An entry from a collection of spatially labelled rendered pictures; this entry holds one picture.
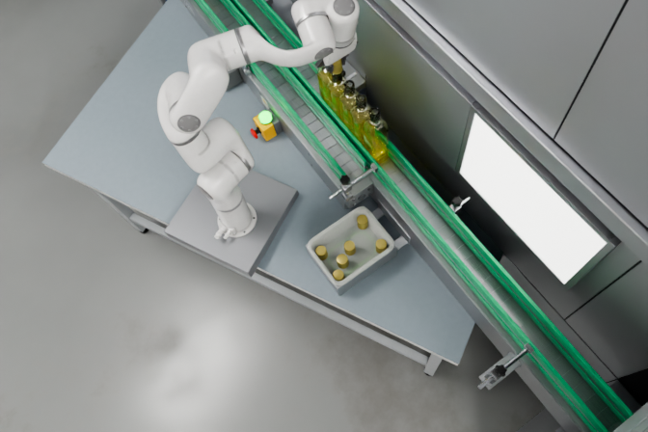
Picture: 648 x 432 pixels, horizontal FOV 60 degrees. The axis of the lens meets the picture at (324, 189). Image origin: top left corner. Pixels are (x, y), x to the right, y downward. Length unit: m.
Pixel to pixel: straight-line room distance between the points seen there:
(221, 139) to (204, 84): 0.27
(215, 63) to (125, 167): 0.92
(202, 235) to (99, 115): 0.69
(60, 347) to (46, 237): 0.56
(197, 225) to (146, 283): 0.94
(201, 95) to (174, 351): 1.56
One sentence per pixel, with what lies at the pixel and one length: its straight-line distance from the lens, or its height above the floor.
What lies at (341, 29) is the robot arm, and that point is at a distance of 1.37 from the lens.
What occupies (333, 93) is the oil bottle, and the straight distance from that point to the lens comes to 1.68.
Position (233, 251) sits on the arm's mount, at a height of 0.80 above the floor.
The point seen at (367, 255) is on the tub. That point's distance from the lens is 1.77.
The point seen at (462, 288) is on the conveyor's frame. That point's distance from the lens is 1.64.
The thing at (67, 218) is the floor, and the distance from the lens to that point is 3.07.
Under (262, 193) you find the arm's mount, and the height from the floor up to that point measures 0.79.
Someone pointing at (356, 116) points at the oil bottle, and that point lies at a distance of 1.62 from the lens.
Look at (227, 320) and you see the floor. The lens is 2.59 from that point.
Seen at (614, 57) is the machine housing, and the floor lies 1.69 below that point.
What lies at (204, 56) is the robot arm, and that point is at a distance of 1.30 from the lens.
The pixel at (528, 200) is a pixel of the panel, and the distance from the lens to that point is 1.42.
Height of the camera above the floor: 2.44
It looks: 64 degrees down
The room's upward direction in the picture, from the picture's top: 13 degrees counter-clockwise
